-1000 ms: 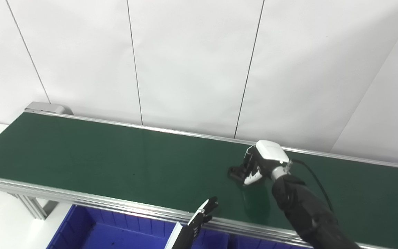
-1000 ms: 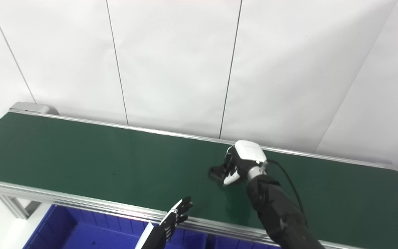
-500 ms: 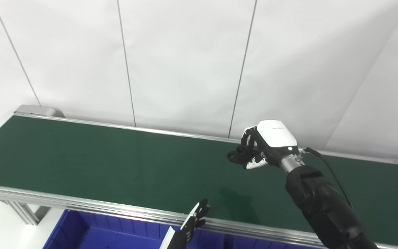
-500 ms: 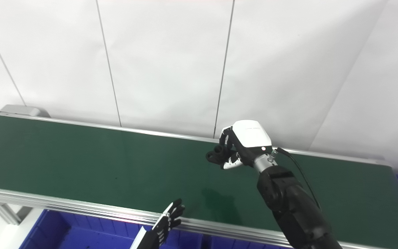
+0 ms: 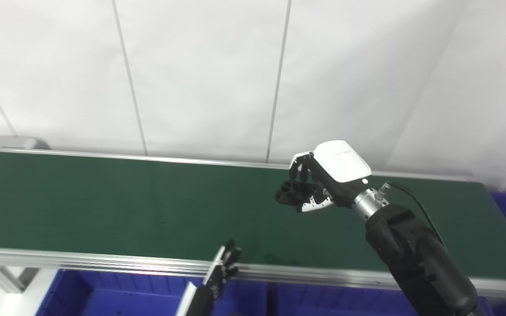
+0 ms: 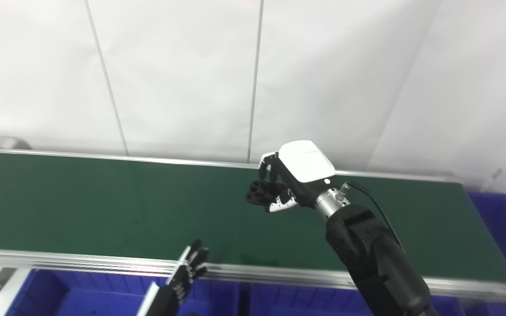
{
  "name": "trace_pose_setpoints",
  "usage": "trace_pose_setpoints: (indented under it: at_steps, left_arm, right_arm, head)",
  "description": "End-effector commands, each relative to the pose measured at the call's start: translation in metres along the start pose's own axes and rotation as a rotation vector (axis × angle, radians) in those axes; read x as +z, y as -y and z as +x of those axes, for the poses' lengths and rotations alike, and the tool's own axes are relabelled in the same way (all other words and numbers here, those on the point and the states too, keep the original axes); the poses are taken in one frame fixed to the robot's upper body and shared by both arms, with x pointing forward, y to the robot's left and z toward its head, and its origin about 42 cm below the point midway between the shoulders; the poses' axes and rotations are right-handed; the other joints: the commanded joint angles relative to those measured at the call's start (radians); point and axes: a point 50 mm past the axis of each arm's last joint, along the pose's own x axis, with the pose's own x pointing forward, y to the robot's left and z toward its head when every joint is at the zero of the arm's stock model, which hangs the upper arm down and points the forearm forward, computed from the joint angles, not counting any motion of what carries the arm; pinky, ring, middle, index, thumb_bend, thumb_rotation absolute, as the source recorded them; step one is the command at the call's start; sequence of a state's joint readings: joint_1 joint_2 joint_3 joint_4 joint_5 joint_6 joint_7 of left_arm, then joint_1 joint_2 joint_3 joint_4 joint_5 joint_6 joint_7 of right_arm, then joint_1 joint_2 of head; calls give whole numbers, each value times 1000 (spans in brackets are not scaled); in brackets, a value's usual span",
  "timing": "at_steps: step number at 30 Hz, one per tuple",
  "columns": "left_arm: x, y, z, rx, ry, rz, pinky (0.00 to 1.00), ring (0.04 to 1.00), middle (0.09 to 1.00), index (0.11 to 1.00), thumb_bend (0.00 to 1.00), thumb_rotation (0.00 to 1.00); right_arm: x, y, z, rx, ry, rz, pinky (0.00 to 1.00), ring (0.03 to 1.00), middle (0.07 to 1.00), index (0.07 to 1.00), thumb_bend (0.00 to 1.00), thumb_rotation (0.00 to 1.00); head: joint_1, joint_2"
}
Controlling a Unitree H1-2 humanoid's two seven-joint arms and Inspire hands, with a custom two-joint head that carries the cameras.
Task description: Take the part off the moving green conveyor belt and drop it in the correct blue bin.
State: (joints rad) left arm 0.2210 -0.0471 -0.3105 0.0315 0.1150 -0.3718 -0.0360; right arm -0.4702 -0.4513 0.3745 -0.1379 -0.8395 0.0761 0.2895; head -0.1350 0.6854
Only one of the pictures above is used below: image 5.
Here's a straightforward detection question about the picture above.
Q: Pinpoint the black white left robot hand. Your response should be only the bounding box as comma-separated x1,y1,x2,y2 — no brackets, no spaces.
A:
176,239,242,316

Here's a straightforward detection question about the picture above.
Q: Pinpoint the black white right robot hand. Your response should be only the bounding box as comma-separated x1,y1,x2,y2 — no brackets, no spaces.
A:
289,140,373,213

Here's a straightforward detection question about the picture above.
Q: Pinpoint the black flanged machine part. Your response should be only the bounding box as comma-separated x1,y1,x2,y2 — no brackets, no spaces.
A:
275,180,320,207

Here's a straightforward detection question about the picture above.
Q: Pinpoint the green conveyor belt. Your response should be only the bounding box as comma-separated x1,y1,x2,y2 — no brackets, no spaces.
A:
0,147,506,302
0,151,506,281

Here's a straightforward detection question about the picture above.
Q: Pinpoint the aluminium conveyor support leg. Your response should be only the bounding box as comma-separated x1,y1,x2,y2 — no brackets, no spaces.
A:
0,265,41,294

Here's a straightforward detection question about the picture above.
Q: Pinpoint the grey conveyor end housing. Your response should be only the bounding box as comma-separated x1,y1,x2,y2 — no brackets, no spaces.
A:
0,136,52,151

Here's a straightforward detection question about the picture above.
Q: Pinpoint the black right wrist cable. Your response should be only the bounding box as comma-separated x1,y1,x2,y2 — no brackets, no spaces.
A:
378,181,449,251

